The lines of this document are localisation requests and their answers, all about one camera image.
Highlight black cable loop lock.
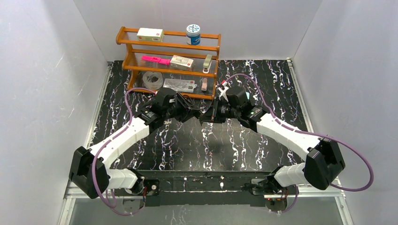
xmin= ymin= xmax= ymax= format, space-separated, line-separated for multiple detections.
xmin=183 ymin=95 xmax=200 ymax=108

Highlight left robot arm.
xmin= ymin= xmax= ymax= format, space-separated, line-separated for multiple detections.
xmin=69 ymin=88 xmax=202 ymax=199

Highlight flat packaged card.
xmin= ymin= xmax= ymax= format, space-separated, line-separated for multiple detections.
xmin=163 ymin=78 xmax=197 ymax=93

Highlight clear tape roll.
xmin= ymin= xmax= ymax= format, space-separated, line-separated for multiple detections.
xmin=142 ymin=71 xmax=163 ymax=90

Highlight wooden three-tier shelf rack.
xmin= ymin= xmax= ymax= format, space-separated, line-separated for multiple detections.
xmin=115 ymin=27 xmax=222 ymax=100

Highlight beige small stapler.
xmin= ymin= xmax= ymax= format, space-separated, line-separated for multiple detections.
xmin=202 ymin=54 xmax=212 ymax=74

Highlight white box middle shelf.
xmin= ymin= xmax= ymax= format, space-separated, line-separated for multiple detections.
xmin=169 ymin=55 xmax=194 ymax=71

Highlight white box shelf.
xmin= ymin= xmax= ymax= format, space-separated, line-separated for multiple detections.
xmin=137 ymin=28 xmax=164 ymax=42
xmin=169 ymin=55 xmax=194 ymax=71

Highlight pink flat tool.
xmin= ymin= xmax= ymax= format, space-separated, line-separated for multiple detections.
xmin=141 ymin=55 xmax=170 ymax=65

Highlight blue round jar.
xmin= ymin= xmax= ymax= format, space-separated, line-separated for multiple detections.
xmin=186 ymin=24 xmax=201 ymax=45

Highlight white box top shelf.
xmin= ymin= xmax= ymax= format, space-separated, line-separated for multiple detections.
xmin=137 ymin=28 xmax=164 ymax=42

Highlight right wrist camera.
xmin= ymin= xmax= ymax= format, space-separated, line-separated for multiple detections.
xmin=218 ymin=80 xmax=229 ymax=102

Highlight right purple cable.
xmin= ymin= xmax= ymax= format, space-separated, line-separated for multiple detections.
xmin=222 ymin=73 xmax=375 ymax=215

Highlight purple cable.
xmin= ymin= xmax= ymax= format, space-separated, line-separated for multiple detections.
xmin=222 ymin=73 xmax=375 ymax=215
xmin=92 ymin=88 xmax=159 ymax=217

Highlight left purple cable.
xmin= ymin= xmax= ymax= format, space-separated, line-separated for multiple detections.
xmin=92 ymin=88 xmax=159 ymax=217

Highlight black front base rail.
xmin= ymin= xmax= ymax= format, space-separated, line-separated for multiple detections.
xmin=102 ymin=169 xmax=321 ymax=207

